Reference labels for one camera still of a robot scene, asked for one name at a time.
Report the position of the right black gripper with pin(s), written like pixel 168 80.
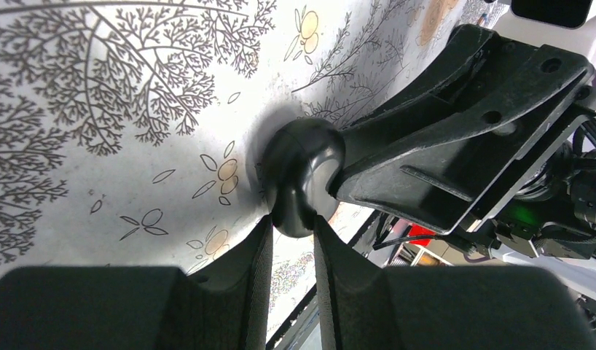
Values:
pixel 540 188

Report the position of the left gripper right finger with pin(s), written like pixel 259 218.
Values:
pixel 363 306

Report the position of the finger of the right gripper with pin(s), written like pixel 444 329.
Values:
pixel 460 95

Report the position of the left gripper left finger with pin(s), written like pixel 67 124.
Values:
pixel 222 306

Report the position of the black earbud charging case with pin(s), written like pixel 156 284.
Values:
pixel 299 165

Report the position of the floral patterned table mat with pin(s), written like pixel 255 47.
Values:
pixel 132 132

